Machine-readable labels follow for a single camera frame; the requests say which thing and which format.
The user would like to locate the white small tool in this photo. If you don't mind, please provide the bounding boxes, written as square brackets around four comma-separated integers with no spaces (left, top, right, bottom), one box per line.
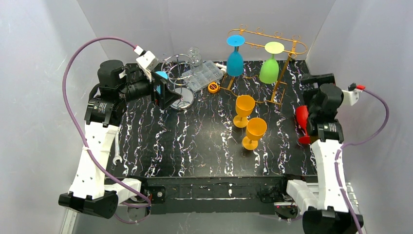
[215,63,227,75]

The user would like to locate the orange plastic goblet near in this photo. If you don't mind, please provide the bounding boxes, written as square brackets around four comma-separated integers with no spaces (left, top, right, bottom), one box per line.
[242,117,267,151]

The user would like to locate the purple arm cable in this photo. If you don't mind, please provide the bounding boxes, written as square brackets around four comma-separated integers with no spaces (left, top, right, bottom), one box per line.
[290,89,390,234]
[63,36,152,225]

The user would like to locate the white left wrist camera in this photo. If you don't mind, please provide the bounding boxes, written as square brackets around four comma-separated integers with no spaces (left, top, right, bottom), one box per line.
[134,45,159,82]

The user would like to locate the red plastic goblet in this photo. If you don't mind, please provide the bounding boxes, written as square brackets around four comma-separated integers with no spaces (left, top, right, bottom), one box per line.
[296,105,311,144]

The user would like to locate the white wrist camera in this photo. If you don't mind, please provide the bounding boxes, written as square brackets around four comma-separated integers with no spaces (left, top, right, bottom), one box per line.
[342,83,366,106]
[134,45,159,82]

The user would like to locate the silver open-end wrench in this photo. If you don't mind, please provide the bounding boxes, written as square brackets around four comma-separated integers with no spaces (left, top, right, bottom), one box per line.
[113,135,123,166]

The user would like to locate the clear plastic parts box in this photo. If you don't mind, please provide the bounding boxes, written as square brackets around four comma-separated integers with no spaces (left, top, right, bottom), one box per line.
[182,60,223,93]

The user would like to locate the gold wire glass rack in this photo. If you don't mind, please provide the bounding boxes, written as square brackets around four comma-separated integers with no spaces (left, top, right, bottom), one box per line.
[219,24,309,107]

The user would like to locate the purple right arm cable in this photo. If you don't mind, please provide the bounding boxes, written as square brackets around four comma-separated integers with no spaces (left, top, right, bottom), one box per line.
[290,89,390,234]

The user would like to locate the blue plastic goblet back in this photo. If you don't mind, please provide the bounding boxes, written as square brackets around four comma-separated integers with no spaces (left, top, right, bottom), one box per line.
[226,35,245,77]

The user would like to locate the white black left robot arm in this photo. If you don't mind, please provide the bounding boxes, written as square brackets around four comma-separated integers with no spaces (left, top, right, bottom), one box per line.
[58,59,182,218]

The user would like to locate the yellow tape measure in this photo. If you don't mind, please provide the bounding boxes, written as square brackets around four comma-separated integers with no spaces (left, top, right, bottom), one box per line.
[207,82,220,94]

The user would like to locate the blue plastic goblet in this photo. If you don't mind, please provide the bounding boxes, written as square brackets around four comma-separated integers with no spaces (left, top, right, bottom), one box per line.
[226,35,245,77]
[156,71,169,94]

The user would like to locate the orange plastic goblet far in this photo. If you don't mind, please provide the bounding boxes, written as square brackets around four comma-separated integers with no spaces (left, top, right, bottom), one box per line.
[233,95,256,128]

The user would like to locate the chrome spiral glass rack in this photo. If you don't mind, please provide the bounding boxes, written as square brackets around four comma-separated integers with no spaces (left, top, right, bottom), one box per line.
[161,54,195,111]

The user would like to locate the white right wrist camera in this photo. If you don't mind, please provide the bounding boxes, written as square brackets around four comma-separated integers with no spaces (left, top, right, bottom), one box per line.
[342,83,366,106]

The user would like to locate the clear glass wine glass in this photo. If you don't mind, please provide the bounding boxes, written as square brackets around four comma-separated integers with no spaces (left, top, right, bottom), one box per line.
[188,47,203,73]

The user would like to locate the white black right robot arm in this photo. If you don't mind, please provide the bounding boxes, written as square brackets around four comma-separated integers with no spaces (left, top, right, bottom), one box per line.
[286,74,365,234]

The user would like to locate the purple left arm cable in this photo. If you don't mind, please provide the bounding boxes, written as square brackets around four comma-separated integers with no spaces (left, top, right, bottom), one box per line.
[63,36,152,225]

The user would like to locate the green plastic goblet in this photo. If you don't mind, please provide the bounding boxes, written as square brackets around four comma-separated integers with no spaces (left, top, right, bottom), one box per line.
[259,41,284,84]

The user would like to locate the orange plastic goblet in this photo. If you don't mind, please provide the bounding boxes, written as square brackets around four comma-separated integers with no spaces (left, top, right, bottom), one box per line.
[242,117,267,151]
[233,95,256,128]

